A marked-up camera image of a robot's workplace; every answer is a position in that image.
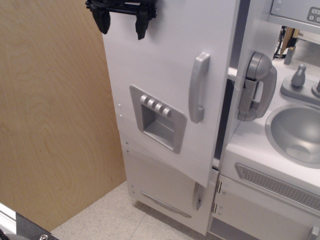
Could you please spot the grey lower door handle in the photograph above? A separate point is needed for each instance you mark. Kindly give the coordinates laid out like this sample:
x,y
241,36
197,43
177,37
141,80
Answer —
x,y
197,196

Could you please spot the grey door handle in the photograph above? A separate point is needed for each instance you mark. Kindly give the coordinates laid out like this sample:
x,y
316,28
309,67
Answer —
x,y
199,70
197,196

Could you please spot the grey ice dispenser panel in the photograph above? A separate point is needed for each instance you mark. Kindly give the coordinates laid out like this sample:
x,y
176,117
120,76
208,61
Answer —
x,y
158,120

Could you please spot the white fridge door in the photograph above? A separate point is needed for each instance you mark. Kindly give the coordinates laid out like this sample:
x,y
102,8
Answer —
x,y
161,65

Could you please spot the white lower freezer door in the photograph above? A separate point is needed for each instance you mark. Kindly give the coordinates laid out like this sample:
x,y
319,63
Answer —
x,y
168,190

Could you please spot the aluminium frame with black base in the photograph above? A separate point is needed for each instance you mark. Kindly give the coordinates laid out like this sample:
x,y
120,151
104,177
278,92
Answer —
x,y
14,226

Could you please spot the grey upper door handle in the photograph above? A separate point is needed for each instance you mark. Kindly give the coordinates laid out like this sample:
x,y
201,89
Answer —
x,y
199,70

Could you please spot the grey toy wall phone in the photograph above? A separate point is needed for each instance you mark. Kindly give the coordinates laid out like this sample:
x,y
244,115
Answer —
x,y
259,87

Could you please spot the grey oven vent panel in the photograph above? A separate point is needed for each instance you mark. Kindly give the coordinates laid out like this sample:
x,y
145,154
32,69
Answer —
x,y
278,186

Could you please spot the grey toy faucet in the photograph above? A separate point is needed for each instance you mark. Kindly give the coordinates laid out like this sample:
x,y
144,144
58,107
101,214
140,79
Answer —
x,y
297,86

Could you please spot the plywood back panel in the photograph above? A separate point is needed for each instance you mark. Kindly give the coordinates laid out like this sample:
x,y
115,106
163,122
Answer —
x,y
60,148

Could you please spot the white oven door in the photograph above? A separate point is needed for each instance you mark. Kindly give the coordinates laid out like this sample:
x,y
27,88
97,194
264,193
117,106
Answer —
x,y
244,213

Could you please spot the white toy kitchen cabinet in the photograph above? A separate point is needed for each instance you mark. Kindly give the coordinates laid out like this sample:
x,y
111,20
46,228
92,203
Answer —
x,y
246,142

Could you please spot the grey toy sink basin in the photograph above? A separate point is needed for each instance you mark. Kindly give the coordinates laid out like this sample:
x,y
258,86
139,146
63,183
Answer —
x,y
294,132

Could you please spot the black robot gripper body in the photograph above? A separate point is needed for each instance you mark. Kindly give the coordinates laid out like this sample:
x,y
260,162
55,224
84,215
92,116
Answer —
x,y
129,7

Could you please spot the grey toy microwave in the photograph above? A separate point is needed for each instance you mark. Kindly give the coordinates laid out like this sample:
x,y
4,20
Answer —
x,y
287,12

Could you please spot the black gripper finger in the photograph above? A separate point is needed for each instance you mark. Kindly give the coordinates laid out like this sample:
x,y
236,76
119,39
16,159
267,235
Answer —
x,y
142,23
102,18

